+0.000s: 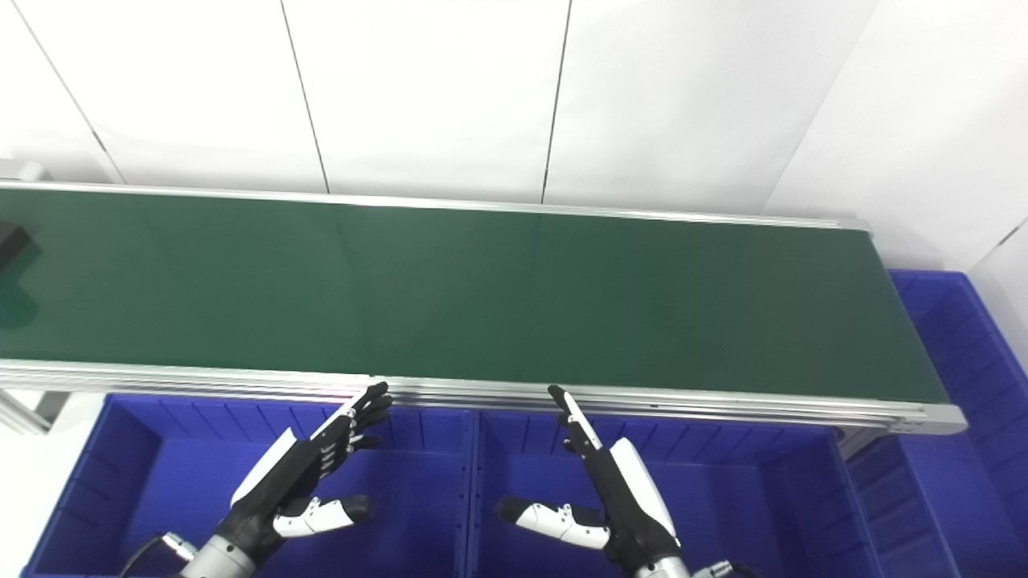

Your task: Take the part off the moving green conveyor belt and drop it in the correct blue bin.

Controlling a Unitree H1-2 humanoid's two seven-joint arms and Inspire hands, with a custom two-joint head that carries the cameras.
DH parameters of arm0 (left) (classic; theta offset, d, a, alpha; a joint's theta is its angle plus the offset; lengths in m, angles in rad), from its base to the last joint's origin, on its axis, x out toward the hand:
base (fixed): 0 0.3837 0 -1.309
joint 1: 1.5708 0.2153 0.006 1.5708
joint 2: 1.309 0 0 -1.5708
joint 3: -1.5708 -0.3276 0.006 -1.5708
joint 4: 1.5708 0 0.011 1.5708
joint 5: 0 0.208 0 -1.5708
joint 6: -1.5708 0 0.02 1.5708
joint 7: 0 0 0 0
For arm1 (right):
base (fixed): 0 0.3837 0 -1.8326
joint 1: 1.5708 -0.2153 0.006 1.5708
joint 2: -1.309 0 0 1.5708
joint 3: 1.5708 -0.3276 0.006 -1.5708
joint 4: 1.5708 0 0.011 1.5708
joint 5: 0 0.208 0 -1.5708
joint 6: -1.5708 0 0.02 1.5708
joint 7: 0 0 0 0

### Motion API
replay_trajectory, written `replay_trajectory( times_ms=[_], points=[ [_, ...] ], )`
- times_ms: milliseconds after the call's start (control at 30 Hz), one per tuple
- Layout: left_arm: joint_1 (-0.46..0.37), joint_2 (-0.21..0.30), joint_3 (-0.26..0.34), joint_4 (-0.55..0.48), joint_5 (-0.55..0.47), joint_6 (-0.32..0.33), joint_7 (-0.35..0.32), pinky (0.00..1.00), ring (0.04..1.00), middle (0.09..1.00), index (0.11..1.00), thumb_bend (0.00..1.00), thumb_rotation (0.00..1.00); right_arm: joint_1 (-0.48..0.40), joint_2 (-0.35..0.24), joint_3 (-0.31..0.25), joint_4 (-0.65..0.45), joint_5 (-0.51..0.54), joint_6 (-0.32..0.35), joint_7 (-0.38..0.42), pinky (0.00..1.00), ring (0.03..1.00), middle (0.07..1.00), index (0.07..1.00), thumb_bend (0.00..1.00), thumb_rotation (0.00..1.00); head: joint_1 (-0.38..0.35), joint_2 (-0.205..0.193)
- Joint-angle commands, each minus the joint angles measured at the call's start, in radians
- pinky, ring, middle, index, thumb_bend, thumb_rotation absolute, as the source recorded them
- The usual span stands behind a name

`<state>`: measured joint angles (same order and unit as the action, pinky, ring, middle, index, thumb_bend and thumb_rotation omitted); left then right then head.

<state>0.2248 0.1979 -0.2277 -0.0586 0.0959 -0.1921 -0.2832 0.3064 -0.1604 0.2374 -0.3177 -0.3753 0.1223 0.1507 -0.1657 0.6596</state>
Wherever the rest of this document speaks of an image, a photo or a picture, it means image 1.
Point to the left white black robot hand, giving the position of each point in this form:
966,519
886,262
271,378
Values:
281,482

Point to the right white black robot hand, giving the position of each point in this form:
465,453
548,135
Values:
630,498

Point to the black cylinder block part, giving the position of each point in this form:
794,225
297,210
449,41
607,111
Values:
10,242

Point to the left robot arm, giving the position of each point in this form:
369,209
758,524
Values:
213,562

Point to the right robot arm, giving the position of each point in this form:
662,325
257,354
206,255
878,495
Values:
662,570

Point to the blue plastic bin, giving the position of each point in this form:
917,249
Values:
964,449
177,474
739,498

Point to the aluminium conveyor leg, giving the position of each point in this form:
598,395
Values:
855,440
24,409

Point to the green conveyor belt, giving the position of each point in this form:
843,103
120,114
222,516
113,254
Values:
498,289

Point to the grey conveyor end housing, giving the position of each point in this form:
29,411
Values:
20,170

